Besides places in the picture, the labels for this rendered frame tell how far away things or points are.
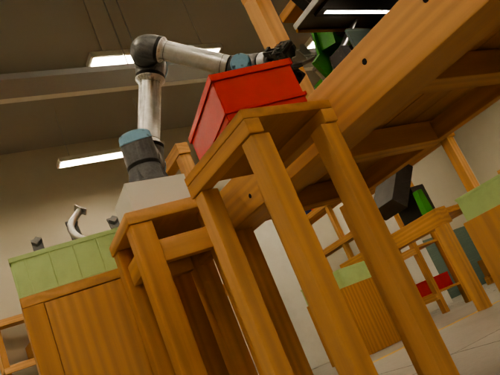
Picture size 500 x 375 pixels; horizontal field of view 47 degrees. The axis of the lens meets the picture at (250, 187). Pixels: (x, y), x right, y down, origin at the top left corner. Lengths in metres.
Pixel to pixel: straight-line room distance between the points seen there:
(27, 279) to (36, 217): 6.98
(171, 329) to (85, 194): 7.80
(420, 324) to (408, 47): 0.60
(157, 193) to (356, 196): 0.77
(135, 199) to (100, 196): 7.60
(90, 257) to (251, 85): 1.10
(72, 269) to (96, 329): 0.26
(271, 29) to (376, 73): 1.36
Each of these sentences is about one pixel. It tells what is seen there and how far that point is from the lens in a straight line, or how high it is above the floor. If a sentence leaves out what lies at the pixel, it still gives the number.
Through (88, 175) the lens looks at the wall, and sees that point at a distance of 9.57.
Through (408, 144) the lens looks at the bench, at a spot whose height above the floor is 0.76.
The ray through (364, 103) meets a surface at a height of 0.77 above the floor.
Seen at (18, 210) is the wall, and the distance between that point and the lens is 9.17.
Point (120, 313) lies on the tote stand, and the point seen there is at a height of 0.63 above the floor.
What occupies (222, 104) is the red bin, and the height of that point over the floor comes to 0.84.
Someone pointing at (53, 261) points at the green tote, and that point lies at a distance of 2.20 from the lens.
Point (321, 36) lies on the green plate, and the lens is 1.92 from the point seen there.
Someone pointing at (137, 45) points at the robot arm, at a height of 1.51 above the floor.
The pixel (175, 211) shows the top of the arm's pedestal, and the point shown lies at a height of 0.81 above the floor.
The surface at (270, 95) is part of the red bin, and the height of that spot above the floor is 0.84.
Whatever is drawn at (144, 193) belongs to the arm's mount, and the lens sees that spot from 1.85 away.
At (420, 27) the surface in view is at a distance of 1.34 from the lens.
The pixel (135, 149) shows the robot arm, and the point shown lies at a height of 1.10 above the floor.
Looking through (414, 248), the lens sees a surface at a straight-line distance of 7.26.
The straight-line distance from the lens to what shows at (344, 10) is 1.73.
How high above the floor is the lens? 0.30
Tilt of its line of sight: 16 degrees up
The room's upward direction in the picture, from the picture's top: 23 degrees counter-clockwise
